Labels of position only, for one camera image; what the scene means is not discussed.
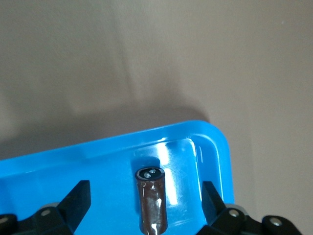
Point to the blue plastic tray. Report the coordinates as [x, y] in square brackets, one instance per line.
[73, 166]

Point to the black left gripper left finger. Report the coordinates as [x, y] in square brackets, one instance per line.
[71, 210]

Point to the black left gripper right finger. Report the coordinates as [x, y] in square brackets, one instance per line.
[220, 218]

